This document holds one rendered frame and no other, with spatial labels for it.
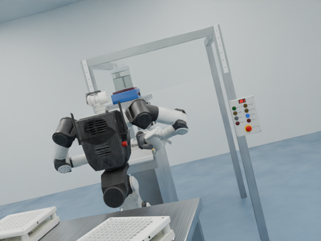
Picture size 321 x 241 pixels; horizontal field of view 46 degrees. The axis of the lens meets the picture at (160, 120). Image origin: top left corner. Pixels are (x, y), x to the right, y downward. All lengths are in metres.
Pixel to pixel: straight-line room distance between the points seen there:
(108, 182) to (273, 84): 4.54
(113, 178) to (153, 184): 1.04
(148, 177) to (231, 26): 3.65
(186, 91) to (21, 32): 2.81
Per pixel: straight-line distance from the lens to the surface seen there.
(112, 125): 1.95
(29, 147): 6.71
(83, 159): 2.40
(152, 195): 3.11
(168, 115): 2.13
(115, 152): 2.00
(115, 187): 2.00
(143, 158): 2.91
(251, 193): 2.92
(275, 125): 6.31
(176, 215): 1.41
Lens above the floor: 1.35
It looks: 5 degrees down
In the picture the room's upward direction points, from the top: 14 degrees counter-clockwise
